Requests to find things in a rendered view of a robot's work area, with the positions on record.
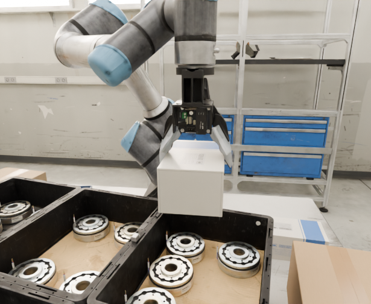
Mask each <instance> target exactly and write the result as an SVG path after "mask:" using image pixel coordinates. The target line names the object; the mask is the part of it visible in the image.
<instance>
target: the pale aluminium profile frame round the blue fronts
mask: <svg viewBox="0 0 371 304"><path fill-rule="evenodd" d="M361 1H362V0H354V6H353V10H352V17H351V22H350V29H349V33H328V29H329V21H330V16H331V8H332V0H327V3H326V11H325V20H324V25H323V33H315V34H246V32H247V12H248V2H249V0H240V1H239V24H238V34H222V35H217V37H216V38H217V40H234V41H216V45H233V46H235V47H236V43H237V42H238V43H239V45H241V46H240V54H239V55H238V56H237V59H239V70H238V65H236V82H235V105H234V108H237V115H234V128H233V144H231V145H230V147H231V150H232V173H231V175H229V174H225V173H224V180H229V181H231V182H232V188H231V189H230V190H228V191H227V190H223V193H231V194H251V195H271V196H282V197H303V198H312V199H313V200H314V201H321V202H322V207H320V208H319V210H320V211H321V212H328V210H327V209H326V208H325V207H327V205H328V198H329V192H330V187H331V180H332V173H333V169H334V162H335V155H336V151H337V144H338V138H339V134H340V127H341V120H342V116H343V109H344V102H345V97H346V91H347V84H348V79H349V73H350V66H351V62H352V55H353V51H354V44H355V37H356V33H357V26H358V19H359V15H360V8H361ZM297 39H321V40H297ZM341 41H345V42H346V44H347V48H346V55H345V63H344V66H343V73H342V78H341V85H340V92H339V96H338V104H337V111H338V115H337V117H335V122H334V126H333V127H328V130H333V134H332V141H331V147H330V148H319V147H286V146H268V145H240V144H239V143H240V133H241V128H242V127H243V124H241V112H242V102H243V82H244V63H245V52H246V45H247V43H248V42H249V45H318V46H319V47H320V56H319V59H325V51H326V46H327V44H329V43H334V42H341ZM166 46H174V42H167V43H166V44H165V45H164V46H163V47H161V49H160V50H159V66H160V95H161V96H162V97H165V93H164V65H163V50H164V48H165V47H166ZM322 72H323V65H318V70H317V78H316V87H315V92H314V101H313V105H312V109H317V107H318V102H319V93H320V85H321V80H322ZM239 109H240V113H239ZM340 112H341V115H340ZM339 116H340V117H339ZM239 151H267V152H283V153H314V154H329V160H328V165H327V166H323V165H322V169H327V172H326V175H325V174H324V172H323V171H321V176H320V178H321V179H314V178H310V177H303V179H302V178H289V177H266V176H253V175H250V174H246V176H242V175H238V172H240V168H239V167H238V165H241V162H239V158H241V154H239ZM242 181H254V182H277V183H300V184H312V186H313V188H314V189H315V190H316V192H317V193H318V195H300V194H280V193H269V192H247V191H240V190H239V189H238V188H237V184H238V183H239V182H242ZM319 185H324V190H322V189H321V187H320V186H319Z"/></svg>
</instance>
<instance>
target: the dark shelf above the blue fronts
mask: <svg viewBox="0 0 371 304"><path fill-rule="evenodd" d="M344 63H345V59H245V63H244V64H245V65H326V66H342V67H343V66H344ZM215 65H238V66H239V59H225V60H215Z"/></svg>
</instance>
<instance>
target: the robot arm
mask: <svg viewBox="0 0 371 304"><path fill-rule="evenodd" d="M217 2H218V0H150V1H148V2H147V3H146V4H145V5H144V6H143V8H142V10H141V12H140V13H138V14H137V15H136V16H135V17H134V18H132V19H131V20H130V21H128V19H127V18H126V16H125V14H124V13H123V12H122V11H121V9H120V8H119V7H118V6H117V5H116V4H114V3H113V2H112V1H110V0H95V1H94V2H91V3H90V4H89V5H88V6H87V7H86V8H84V9H83V10H82V11H81V12H79V13H78V14H76V15H75V16H74V17H72V18H71V19H70V20H68V21H67V22H65V23H64V24H63V25H62V26H61V27H60V29H59V30H58V32H57V34H56V35H55V38H54V43H53V50H54V54H55V56H56V58H57V60H58V61H59V62H60V63H61V64H63V65H64V66H66V67H69V68H72V69H80V68H89V69H92V70H93V71H94V73H95V74H96V75H97V76H98V77H99V78H100V79H101V80H102V81H103V82H104V83H106V84H107V85H108V86H111V87H115V86H117V85H119V84H120V83H121V82H124V83H125V84H126V86H127V87H128V88H129V90H130V92H131V93H132V94H133V96H134V97H135V98H136V100H137V101H138V103H139V104H140V105H141V107H142V115H143V117H144V118H145V119H144V120H143V121H142V122H141V123H140V122H138V121H136V122H135V123H134V125H133V126H132V127H131V129H130V130H129V131H128V132H127V133H126V135H125V136H124V137H123V139H122V140H121V146H122V147H123V148H124V149H125V151H126V152H127V153H128V154H129V155H131V157H132V158H134V160H135V161H137V163H138V164H140V165H141V166H142V167H143V168H144V170H145V171H146V173H147V175H148V176H149V178H150V180H151V182H152V184H153V185H154V186H157V167H158V166H159V164H160V163H161V161H162V160H163V158H164V157H165V155H166V154H167V153H168V152H169V151H170V149H171V148H172V147H173V142H174V141H176V140H178V138H179V137H180V135H181V134H182V133H186V132H188V133H196V134H197V135H205V134H210V137H211V139H212V140H213V141H214V142H216V143H217V144H218V146H219V150H220V151H221V153H223V155H224V160H225V162H226V163H227V165H228V167H229V168H230V167H231V166H232V151H231V147H230V140H229V134H228V129H227V124H226V121H225V119H224V118H223V116H222V115H221V114H220V113H219V112H218V110H217V108H216V107H215V105H214V101H211V98H210V94H209V86H208V80H207V78H204V76H205V75H214V70H215V68H213V67H212V65H214V64H215V55H214V54H218V53H219V52H220V49H219V48H214V47H215V46H216V41H217V38H216V37H217ZM173 37H174V41H175V42H174V64H175V65H178V68H176V75H182V99H181V100H177V101H176V102H174V101H173V100H171V99H169V98H166V97H162V96H161V95H160V93H159V92H158V91H157V89H156V87H155V85H154V84H153V82H152V81H151V79H150V78H149V76H148V74H147V73H146V71H145V69H144V68H143V66H142V64H143V63H145V62H146V61H147V60H148V59H149V58H150V57H151V56H152V55H153V54H155V53H156V52H157V51H158V50H160V49H161V47H163V46H164V45H165V44H166V43H167V42H168V41H170V40H171V39H172V38H173ZM212 126H213V127H212Z"/></svg>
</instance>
